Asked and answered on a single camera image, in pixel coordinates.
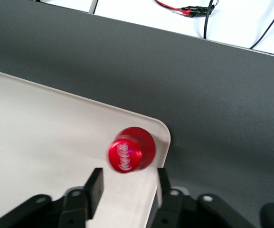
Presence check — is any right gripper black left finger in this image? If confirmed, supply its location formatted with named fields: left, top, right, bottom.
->
left=0, top=167, right=105, bottom=228

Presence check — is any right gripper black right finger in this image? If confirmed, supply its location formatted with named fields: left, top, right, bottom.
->
left=151, top=167, right=254, bottom=228

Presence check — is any red coke bottle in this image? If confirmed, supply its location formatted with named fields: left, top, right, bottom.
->
left=107, top=126, right=157, bottom=174

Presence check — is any cream plastic tray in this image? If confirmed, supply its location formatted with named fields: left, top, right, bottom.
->
left=0, top=70, right=171, bottom=228

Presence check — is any black power cable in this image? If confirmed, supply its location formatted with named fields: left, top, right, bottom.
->
left=202, top=0, right=219, bottom=39

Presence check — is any black wire connector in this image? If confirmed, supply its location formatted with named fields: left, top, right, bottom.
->
left=181, top=5, right=215, bottom=18

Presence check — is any white post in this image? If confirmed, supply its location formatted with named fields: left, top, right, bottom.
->
left=88, top=0, right=99, bottom=14

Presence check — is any thin red wire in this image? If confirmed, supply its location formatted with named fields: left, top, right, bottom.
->
left=153, top=0, right=192, bottom=14

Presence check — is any long black cable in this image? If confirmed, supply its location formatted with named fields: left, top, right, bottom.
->
left=249, top=0, right=274, bottom=50

